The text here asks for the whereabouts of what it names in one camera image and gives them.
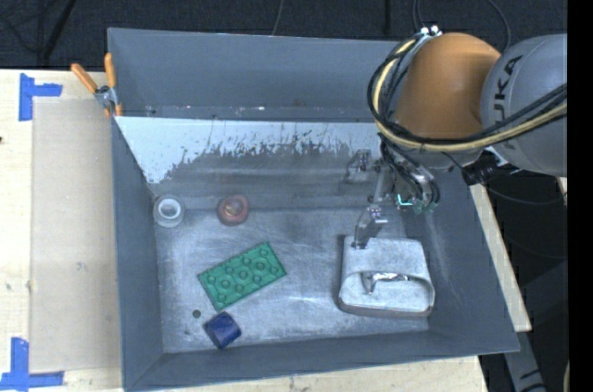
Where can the pale cardboard board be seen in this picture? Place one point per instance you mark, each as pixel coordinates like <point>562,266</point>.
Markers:
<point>69,218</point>

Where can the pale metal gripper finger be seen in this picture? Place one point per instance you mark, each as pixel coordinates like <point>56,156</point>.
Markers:
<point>360,162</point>
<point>367,229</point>

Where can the clear tape roll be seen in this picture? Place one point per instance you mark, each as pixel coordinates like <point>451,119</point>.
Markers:
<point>160,218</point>

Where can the dark green flat block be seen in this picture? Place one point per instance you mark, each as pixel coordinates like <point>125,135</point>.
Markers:
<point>241,275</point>

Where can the grey metal bin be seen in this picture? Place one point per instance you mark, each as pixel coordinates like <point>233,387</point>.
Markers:
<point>296,70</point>

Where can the blue cup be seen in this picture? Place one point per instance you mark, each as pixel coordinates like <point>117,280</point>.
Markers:
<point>223,330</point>

